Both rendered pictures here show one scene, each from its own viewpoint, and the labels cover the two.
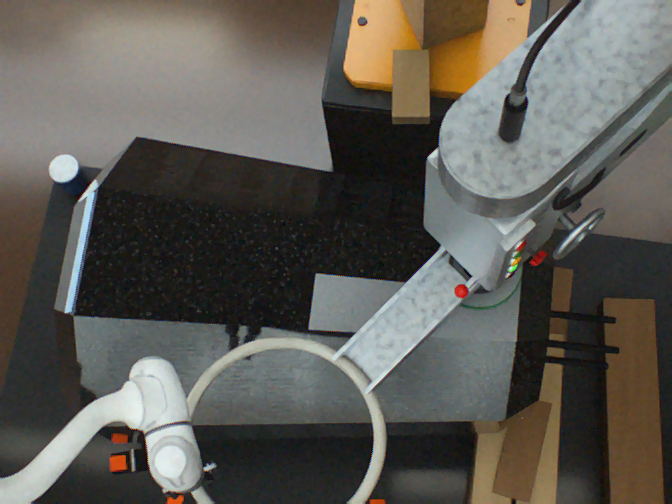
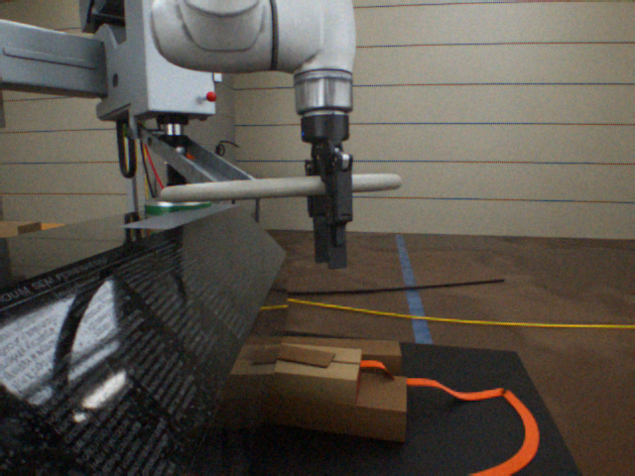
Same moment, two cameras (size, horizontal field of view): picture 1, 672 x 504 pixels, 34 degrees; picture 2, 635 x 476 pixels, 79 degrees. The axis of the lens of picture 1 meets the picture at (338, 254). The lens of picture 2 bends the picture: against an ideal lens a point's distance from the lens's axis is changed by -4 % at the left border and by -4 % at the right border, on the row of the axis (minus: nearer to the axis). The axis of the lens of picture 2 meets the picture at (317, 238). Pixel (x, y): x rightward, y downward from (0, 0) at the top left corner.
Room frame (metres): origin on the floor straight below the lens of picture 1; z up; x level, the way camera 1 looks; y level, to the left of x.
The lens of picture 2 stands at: (0.42, 1.06, 1.03)
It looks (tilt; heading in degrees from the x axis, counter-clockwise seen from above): 11 degrees down; 263
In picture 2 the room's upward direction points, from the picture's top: straight up
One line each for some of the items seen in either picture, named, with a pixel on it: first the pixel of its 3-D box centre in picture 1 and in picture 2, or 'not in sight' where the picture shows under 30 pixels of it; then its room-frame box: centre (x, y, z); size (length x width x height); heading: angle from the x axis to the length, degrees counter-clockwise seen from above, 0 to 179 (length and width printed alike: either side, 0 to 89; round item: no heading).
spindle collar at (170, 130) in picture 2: not in sight; (171, 111); (0.72, -0.35, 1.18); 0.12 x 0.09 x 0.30; 121
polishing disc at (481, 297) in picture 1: (478, 265); (178, 200); (0.72, -0.34, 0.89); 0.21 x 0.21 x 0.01
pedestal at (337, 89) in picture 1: (437, 76); not in sight; (1.49, -0.42, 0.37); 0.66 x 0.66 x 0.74; 70
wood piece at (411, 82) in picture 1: (410, 86); (3, 230); (1.27, -0.28, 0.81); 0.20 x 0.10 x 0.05; 168
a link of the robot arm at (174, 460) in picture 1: (173, 458); (312, 24); (0.34, 0.43, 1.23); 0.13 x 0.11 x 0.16; 6
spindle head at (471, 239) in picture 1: (520, 177); (162, 59); (0.76, -0.41, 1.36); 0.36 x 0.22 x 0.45; 121
